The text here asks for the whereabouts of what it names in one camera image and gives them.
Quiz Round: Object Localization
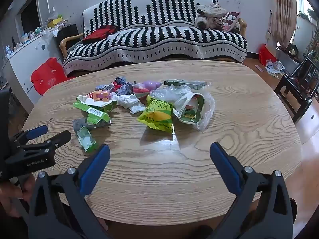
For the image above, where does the green snack packet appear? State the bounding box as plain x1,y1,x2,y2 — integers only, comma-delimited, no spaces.
181,95,205,123

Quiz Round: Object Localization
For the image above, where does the yellow snack packet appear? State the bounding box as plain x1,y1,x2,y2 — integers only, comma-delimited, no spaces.
137,95,175,133

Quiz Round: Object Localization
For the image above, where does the yellow box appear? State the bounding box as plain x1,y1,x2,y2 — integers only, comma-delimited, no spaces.
47,17,63,28

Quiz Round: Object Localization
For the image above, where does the white wall cable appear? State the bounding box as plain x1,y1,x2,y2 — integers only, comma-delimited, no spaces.
265,10,273,40

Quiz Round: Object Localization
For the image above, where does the red pig stool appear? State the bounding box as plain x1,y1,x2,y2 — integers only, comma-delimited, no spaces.
30,57,69,95

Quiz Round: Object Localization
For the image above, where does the clear plastic wrap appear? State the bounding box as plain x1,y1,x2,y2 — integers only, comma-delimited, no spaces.
150,85,192,104

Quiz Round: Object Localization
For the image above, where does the orange purple toy figure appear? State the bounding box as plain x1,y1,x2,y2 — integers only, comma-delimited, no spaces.
93,90,111,102

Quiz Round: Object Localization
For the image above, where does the black white striped sofa blanket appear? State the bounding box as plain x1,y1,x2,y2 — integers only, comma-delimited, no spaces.
62,0,248,76

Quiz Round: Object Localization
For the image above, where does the red bag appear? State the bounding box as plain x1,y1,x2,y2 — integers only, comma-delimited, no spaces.
259,44,277,66

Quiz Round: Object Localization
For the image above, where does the purple plastic toy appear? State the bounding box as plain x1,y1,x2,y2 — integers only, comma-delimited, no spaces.
133,80,162,100

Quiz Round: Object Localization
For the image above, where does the white door frame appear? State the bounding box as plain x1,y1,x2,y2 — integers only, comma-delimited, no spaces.
15,0,49,34

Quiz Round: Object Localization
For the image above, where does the small green carton piece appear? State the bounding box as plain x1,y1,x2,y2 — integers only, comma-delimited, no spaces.
76,126,97,152

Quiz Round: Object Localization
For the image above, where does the black wooden chair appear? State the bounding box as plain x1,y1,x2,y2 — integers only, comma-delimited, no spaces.
274,53,319,123

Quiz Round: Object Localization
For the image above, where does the red cloth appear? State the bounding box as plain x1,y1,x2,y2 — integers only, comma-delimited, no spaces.
82,25,117,44

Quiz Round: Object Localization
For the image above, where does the potted green plant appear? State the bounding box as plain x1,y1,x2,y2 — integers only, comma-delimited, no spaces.
305,27,319,63

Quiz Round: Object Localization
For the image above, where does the grey wrapper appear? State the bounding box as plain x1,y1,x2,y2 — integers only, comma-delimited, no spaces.
95,83,112,92

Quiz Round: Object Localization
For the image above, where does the patterned curtain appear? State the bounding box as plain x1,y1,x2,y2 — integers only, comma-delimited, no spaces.
270,0,298,50

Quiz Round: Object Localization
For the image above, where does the row of small bottles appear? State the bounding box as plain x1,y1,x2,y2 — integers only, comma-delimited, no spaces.
5,25,50,55

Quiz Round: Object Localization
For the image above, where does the wooden sofa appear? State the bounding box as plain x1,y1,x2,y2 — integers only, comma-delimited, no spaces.
59,17,248,63

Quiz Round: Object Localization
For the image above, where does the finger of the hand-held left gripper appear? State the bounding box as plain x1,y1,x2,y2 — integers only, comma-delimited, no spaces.
11,130,72,158
9,125,48,145

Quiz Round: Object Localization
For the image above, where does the beige clothes pile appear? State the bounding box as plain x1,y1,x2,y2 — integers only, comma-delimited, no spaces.
194,3,227,29

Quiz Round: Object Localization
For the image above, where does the silver wrapper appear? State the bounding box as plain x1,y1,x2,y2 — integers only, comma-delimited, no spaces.
110,77,135,95

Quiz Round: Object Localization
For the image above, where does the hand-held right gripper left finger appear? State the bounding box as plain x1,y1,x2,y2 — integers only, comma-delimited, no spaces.
27,144,111,239

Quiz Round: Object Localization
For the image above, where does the white low cabinet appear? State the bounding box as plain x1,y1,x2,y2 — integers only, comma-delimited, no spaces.
296,100,319,145

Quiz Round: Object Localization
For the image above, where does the person's left hand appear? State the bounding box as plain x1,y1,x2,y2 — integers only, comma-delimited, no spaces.
0,172,36,217

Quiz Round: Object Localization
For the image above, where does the clear plastic bag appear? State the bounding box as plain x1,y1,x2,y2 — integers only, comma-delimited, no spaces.
173,92,215,132

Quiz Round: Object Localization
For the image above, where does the pink printed cushion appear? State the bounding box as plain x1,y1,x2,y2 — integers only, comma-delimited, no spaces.
222,11,242,32

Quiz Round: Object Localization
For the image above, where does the dark green box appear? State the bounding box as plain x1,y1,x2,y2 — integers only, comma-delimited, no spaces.
164,80,207,90

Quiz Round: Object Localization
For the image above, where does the white tissue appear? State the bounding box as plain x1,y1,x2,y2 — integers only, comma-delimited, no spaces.
111,93,146,114

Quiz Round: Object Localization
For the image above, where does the black box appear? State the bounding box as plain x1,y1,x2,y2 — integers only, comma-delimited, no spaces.
60,24,80,50

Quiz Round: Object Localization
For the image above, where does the torn green carton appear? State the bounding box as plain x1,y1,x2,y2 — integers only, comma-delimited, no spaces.
73,95,118,125

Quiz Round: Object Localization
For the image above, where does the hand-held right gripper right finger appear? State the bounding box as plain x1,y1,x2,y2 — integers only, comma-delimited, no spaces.
209,141,293,239

